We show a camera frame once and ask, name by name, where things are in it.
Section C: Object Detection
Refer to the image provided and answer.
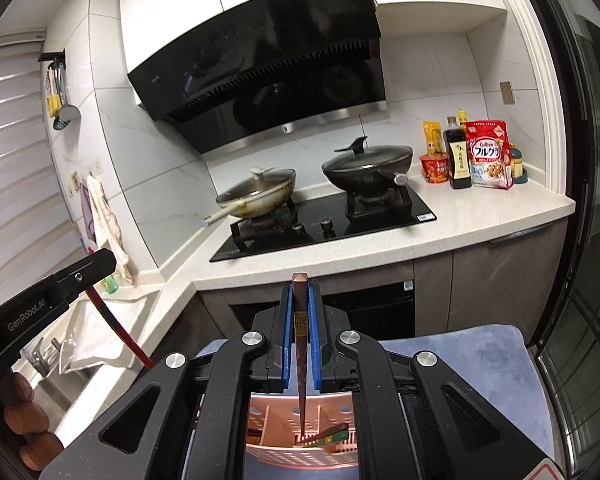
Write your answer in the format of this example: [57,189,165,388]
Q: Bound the brown chopstick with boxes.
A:
[291,272,310,436]

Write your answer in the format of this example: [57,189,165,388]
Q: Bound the white window blinds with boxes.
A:
[0,42,88,321]

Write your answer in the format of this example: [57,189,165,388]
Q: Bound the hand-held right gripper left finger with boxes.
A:
[39,282,297,480]

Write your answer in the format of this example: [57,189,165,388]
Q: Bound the white hanging towel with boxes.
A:
[86,175,133,281]

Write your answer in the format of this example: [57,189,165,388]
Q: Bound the metal faucet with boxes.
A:
[22,337,63,376]

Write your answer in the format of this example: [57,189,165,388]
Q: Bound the dark red chopstick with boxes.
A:
[292,427,338,448]

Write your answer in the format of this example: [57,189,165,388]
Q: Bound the black wok lid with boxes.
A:
[322,136,413,173]

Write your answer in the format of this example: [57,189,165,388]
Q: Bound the grey hanging ladle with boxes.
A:
[55,105,83,131]

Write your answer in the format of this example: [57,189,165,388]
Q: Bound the black wok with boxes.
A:
[321,147,415,192]

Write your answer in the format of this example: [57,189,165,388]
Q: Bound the red instant noodle cup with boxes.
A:
[419,153,451,184]

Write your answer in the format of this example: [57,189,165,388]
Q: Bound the yellow snack packet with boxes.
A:
[422,120,443,157]

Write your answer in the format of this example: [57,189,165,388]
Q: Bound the glass pan lid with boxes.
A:
[217,166,297,201]

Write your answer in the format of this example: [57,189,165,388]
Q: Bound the purple hanging cloth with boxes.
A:
[79,182,98,256]

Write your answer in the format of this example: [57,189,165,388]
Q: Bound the green yellow figurine container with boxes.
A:
[510,142,528,184]

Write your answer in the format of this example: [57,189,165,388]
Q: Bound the beige frying pan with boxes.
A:
[202,167,298,226]

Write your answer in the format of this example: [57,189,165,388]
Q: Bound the dark soy sauce bottle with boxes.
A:
[442,116,473,190]

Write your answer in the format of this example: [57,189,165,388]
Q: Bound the green chopstick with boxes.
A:
[315,422,350,448]

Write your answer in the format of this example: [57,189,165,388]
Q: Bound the red white cereal bag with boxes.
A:
[466,120,515,190]

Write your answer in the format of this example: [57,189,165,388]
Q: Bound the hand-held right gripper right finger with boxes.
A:
[306,280,566,480]

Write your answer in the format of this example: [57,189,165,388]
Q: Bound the black range hood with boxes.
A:
[127,0,388,155]

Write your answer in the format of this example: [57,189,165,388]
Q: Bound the dark glass door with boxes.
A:
[510,0,600,480]

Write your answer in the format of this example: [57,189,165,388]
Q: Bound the black gas stove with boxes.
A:
[209,190,437,263]

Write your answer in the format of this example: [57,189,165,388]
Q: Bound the black built-in appliance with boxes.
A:
[229,280,416,341]

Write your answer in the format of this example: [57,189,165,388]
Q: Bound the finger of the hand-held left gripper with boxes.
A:
[45,249,117,306]

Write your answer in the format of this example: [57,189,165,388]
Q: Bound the white cloth by sink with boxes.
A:
[60,300,141,373]

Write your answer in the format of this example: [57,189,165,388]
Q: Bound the white kitchen counter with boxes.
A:
[0,180,577,461]

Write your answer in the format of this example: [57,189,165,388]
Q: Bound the person's left hand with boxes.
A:
[2,372,63,471]

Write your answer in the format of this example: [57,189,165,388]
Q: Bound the pink perforated utensil holder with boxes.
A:
[242,392,361,471]

